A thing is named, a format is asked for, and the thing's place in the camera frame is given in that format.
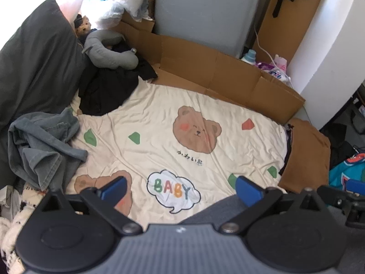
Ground white printed packet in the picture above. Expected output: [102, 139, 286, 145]
[268, 66, 291, 83]

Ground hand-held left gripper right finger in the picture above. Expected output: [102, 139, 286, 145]
[219, 176, 324, 236]

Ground grey neck pillow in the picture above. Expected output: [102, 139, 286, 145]
[82, 30, 139, 70]

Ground black cloth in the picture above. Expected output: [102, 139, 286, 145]
[319, 123, 358, 170]

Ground tall brown panel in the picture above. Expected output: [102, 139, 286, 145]
[258, 0, 328, 72]

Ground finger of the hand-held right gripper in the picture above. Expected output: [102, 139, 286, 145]
[317, 185, 365, 226]
[346, 179, 365, 192]

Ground brown cardboard sheet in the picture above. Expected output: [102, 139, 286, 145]
[118, 8, 306, 124]

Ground pink packet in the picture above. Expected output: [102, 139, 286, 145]
[274, 54, 288, 72]

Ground grey cabinet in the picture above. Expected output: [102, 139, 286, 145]
[154, 0, 276, 59]

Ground teal printed cloth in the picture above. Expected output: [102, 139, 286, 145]
[328, 153, 365, 195]

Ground dark grey pillow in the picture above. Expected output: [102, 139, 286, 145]
[0, 0, 87, 189]

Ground fluffy white patterned blanket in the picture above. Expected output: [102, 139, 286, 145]
[0, 181, 49, 274]

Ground leopard print cloth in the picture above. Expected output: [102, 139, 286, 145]
[279, 123, 295, 176]

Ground brown teddy bear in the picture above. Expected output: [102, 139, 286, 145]
[73, 14, 92, 39]

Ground detergent bottle with blue cap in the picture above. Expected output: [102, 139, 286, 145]
[240, 49, 258, 65]

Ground brown folded blanket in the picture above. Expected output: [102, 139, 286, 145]
[278, 118, 331, 194]

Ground cream bear print bed sheet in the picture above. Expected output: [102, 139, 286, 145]
[64, 76, 288, 224]

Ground pale pink cloth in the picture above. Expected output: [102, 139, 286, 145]
[60, 0, 86, 25]

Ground black bag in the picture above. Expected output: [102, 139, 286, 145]
[350, 109, 365, 135]

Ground white cable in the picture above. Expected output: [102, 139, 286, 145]
[253, 24, 294, 89]

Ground black garment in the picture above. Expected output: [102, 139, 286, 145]
[78, 42, 159, 116]

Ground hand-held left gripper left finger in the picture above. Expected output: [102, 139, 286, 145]
[42, 176, 143, 236]

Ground blue denim jeans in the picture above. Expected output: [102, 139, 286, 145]
[8, 108, 88, 192]

